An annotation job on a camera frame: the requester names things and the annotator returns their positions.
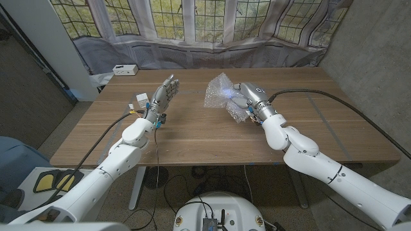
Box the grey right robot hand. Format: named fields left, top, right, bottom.
left=230, top=81, right=278, bottom=122

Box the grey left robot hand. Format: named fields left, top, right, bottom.
left=144, top=74, right=180, bottom=123

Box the clear bubble wrap sheet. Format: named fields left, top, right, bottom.
left=204, top=73, right=251, bottom=123

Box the small white cube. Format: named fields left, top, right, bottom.
left=136, top=92, right=150, bottom=108

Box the white power strip box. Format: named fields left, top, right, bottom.
left=112, top=64, right=139, bottom=76

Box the printed window backdrop cloth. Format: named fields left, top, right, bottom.
left=49, top=0, right=354, bottom=75

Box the round black floor device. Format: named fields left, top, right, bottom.
left=143, top=166, right=170, bottom=190

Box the white table leg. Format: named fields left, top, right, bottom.
left=128, top=166, right=147, bottom=211

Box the black power adapter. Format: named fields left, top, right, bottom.
left=192, top=182, right=206, bottom=196

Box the grey table leg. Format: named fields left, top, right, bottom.
left=286, top=164, right=310, bottom=209

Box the white robot torso base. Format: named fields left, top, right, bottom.
left=172, top=191, right=267, bottom=231

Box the yellow and black foot pedal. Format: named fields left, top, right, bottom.
left=55, top=171, right=85, bottom=193
left=33, top=169, right=61, bottom=194

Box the grey electronics box on torso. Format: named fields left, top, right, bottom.
left=202, top=217, right=219, bottom=231

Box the person's blue trouser leg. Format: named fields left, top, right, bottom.
left=0, top=136, right=42, bottom=193

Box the white pedal mat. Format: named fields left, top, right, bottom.
left=17, top=166, right=94, bottom=211

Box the person's dark shoe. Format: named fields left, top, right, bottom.
left=0, top=189, right=25, bottom=209

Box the white connector with yellow wire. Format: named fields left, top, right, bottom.
left=128, top=103, right=144, bottom=116

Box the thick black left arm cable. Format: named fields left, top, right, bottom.
left=30, top=110, right=145, bottom=212

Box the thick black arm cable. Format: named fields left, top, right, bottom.
left=268, top=89, right=411, bottom=160
left=30, top=110, right=145, bottom=212

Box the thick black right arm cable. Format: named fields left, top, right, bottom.
left=268, top=89, right=411, bottom=160

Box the thin black left arm wire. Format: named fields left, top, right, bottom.
left=121, top=126, right=161, bottom=231

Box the thin black arm wire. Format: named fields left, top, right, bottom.
left=320, top=189, right=373, bottom=231
left=121, top=126, right=161, bottom=231

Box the white floor cable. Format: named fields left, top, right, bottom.
left=243, top=165, right=254, bottom=203

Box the thin black right arm wire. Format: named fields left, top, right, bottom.
left=320, top=189, right=373, bottom=231

